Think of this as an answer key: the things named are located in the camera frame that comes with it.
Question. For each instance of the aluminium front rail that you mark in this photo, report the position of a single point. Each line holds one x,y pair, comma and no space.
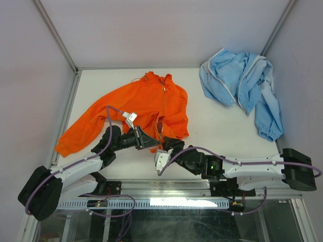
190,188

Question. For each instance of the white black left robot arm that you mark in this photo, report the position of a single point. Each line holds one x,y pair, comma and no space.
48,188

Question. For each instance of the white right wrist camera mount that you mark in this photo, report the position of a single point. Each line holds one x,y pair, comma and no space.
161,158

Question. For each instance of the right aluminium corner post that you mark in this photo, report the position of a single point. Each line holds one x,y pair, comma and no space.
288,9

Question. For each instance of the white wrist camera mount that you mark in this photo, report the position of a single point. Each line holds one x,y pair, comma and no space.
161,158
129,119

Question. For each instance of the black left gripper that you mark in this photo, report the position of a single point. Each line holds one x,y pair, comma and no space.
142,140

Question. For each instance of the light blue zip jacket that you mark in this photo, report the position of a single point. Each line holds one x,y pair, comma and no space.
247,80

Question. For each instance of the orange zip jacket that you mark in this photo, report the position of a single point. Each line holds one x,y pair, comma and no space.
159,103

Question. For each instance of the left aluminium corner post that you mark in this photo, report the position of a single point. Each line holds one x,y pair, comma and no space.
54,33

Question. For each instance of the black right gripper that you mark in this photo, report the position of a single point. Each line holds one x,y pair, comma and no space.
172,143

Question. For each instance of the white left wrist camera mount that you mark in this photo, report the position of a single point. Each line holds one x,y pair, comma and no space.
129,119

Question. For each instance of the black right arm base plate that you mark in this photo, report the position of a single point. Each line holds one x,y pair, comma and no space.
222,188

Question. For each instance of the aluminium corner post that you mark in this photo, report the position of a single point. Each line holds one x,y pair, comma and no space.
288,9
54,33

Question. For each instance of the white slotted cable duct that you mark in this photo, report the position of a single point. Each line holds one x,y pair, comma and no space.
153,203

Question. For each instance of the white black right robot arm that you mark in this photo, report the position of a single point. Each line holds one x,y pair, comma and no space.
288,169

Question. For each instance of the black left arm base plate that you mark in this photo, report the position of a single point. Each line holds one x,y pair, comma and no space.
112,188

